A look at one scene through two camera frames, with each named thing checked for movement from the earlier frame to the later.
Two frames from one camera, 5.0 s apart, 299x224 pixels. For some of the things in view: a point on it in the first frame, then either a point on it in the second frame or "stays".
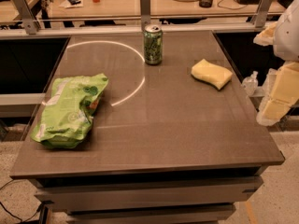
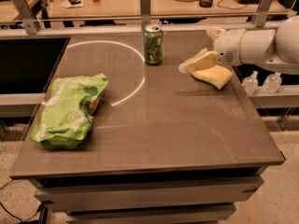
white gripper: [288, 36] -> [228, 47]
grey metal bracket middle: [145, 8] stays
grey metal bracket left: [32, 25] stays
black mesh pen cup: [206, 0] stays
